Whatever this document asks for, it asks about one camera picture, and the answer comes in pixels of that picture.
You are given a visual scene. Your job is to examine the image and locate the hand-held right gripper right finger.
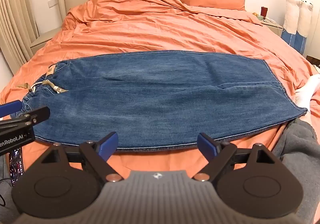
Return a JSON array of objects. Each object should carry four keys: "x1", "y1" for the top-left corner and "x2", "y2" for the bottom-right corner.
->
[{"x1": 192, "y1": 133, "x2": 278, "y2": 182}]

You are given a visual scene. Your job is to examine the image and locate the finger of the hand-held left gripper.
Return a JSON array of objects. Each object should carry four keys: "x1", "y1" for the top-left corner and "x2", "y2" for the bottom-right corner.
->
[
  {"x1": 0, "y1": 100, "x2": 24, "y2": 118},
  {"x1": 15, "y1": 106, "x2": 50, "y2": 125}
]

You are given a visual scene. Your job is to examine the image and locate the person's grey trouser leg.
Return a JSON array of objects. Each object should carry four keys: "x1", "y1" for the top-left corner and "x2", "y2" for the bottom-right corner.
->
[{"x1": 272, "y1": 118, "x2": 320, "y2": 224}]

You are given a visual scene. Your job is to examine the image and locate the blue denim pants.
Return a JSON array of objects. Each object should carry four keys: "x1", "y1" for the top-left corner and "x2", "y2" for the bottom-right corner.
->
[{"x1": 15, "y1": 50, "x2": 308, "y2": 151}]

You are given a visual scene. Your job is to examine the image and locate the white alpaca plush toy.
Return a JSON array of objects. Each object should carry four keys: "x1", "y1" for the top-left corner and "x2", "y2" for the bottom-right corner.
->
[
  {"x1": 281, "y1": 0, "x2": 302, "y2": 46},
  {"x1": 294, "y1": 0, "x2": 314, "y2": 55}
]

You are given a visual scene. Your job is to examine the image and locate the beige bedside table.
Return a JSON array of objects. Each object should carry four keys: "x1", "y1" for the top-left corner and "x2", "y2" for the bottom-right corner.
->
[{"x1": 30, "y1": 27, "x2": 63, "y2": 56}]

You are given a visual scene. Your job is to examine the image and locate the black cable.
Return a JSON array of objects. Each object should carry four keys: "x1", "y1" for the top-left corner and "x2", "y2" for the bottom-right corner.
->
[{"x1": 0, "y1": 177, "x2": 16, "y2": 207}]

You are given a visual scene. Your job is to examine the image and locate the white bedside table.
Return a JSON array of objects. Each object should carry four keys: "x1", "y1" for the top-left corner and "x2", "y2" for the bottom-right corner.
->
[{"x1": 260, "y1": 18, "x2": 284, "y2": 38}]

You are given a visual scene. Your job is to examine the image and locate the person's white sock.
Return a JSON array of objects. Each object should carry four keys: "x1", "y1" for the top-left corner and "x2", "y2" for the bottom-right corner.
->
[{"x1": 295, "y1": 75, "x2": 320, "y2": 115}]

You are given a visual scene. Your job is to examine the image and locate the orange duvet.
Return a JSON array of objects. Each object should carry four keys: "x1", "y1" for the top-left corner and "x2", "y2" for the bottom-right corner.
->
[{"x1": 0, "y1": 0, "x2": 320, "y2": 173}]

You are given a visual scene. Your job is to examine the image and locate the beige curtain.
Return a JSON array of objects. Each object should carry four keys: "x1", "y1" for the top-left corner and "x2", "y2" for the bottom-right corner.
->
[{"x1": 0, "y1": 0, "x2": 39, "y2": 75}]

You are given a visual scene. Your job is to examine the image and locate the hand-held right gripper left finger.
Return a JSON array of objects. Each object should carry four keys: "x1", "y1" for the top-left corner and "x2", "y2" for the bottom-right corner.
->
[{"x1": 41, "y1": 132, "x2": 123, "y2": 183}]

